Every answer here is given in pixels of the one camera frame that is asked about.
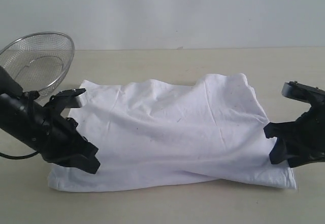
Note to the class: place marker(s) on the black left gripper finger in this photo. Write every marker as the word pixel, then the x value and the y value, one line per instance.
pixel 88 149
pixel 86 164

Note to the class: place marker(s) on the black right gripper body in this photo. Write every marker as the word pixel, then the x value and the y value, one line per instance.
pixel 309 138

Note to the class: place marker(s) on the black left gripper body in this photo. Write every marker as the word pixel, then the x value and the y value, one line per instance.
pixel 64 141

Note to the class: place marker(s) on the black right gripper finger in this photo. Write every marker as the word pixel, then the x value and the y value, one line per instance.
pixel 284 130
pixel 279 152

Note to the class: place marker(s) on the white t-shirt red lettering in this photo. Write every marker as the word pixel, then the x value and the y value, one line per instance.
pixel 153 133

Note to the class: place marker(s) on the metal wire mesh basket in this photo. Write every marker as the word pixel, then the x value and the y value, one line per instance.
pixel 39 61

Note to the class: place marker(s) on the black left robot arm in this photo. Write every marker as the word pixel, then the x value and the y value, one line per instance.
pixel 43 129

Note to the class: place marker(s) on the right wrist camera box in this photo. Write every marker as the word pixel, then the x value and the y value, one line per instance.
pixel 303 93

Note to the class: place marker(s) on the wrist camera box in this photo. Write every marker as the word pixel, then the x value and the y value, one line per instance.
pixel 303 93
pixel 67 99

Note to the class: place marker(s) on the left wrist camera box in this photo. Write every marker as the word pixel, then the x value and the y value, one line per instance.
pixel 67 99

